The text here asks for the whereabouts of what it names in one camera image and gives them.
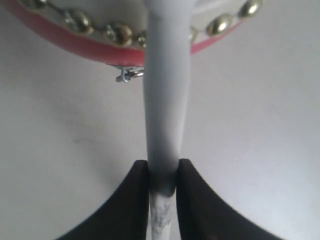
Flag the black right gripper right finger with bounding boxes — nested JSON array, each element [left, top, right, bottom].
[[176, 159, 278, 240]]

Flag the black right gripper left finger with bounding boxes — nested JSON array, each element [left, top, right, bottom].
[[59, 160, 149, 240]]

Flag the white wooden drumstick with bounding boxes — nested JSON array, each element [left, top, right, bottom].
[[143, 0, 195, 240]]

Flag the small red drum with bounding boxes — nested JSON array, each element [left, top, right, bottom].
[[1, 0, 264, 83]]

